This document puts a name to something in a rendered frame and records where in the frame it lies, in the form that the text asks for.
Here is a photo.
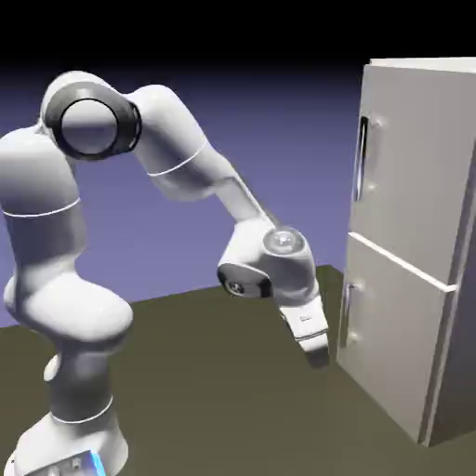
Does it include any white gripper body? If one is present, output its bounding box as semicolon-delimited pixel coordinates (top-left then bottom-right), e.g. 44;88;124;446
279;293;330;353

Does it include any short silver door handle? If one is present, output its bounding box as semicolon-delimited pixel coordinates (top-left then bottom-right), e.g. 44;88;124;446
340;282;361;349

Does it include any pale grey cabinet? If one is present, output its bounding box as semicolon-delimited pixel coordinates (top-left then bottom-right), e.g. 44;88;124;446
336;57;476;447

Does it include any long silver door handle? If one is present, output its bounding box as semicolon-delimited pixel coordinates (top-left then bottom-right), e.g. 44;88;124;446
352;115;384;204

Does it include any short pale grey cabinet door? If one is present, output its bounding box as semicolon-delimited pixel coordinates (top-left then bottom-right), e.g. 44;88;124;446
336;231;457;446

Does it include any tall pale grey cabinet door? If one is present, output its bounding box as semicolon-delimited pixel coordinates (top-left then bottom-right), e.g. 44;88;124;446
349;63;476;286

